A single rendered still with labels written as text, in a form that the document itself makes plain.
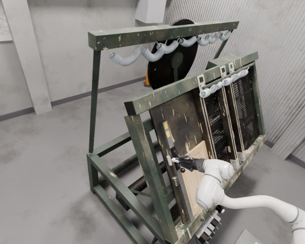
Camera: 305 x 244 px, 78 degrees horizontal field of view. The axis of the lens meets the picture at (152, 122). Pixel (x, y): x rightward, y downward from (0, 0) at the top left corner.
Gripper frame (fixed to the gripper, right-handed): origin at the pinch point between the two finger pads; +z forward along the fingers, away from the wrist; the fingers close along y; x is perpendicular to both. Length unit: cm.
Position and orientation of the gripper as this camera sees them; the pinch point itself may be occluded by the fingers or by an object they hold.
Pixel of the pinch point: (175, 160)
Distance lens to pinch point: 141.0
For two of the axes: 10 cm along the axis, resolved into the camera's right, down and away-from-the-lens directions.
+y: 2.8, 9.3, 2.4
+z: -6.6, 0.0, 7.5
